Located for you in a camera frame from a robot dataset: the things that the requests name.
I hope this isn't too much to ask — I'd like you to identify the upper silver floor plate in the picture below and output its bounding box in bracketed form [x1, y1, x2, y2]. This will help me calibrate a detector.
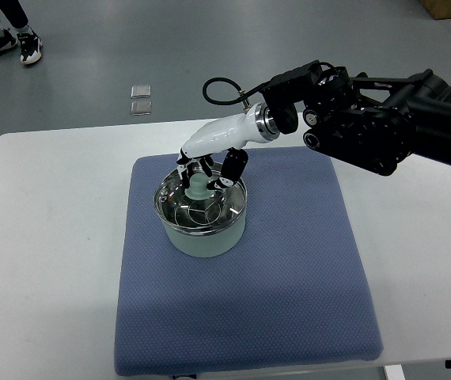
[131, 84, 151, 99]

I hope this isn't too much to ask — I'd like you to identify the white table leg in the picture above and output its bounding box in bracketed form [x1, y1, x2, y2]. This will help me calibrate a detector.
[384, 365, 406, 380]

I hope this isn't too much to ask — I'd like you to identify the silver floor plate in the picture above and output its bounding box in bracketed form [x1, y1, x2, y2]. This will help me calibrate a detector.
[131, 100, 152, 116]
[131, 84, 151, 99]

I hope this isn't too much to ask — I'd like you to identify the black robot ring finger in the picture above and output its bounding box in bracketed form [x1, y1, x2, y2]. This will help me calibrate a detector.
[176, 154, 188, 165]

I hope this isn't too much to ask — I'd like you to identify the mint green pot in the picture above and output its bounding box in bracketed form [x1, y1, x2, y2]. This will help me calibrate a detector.
[162, 164, 246, 258]

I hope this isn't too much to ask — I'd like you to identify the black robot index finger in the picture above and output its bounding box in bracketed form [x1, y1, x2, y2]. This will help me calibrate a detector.
[177, 158, 195, 189]

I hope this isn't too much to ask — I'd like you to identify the blue textured mat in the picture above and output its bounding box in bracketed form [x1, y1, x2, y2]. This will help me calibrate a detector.
[114, 147, 383, 376]

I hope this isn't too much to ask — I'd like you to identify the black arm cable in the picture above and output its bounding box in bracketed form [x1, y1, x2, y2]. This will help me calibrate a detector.
[203, 60, 335, 113]

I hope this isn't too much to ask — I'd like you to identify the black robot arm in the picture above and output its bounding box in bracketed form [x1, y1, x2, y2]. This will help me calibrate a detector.
[176, 60, 451, 190]

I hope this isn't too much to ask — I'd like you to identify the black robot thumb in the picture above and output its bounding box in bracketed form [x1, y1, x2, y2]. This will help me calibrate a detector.
[207, 148, 248, 190]

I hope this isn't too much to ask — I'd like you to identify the person left leg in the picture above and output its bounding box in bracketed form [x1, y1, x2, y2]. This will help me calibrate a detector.
[0, 0, 30, 34]

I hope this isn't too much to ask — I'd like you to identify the person left black-white sneaker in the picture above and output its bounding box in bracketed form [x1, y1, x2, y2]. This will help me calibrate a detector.
[17, 28, 43, 66]

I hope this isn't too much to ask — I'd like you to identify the lower silver floor plate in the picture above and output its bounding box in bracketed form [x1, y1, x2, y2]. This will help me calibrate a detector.
[131, 100, 152, 116]

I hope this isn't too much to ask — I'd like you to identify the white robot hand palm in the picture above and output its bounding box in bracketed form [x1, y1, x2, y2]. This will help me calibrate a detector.
[181, 103, 279, 158]

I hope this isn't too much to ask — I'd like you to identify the glass lid with green knob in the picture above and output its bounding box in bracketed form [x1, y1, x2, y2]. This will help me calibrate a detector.
[153, 170, 248, 236]

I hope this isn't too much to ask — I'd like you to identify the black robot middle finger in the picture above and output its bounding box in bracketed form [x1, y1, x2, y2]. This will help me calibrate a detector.
[198, 156, 214, 177]

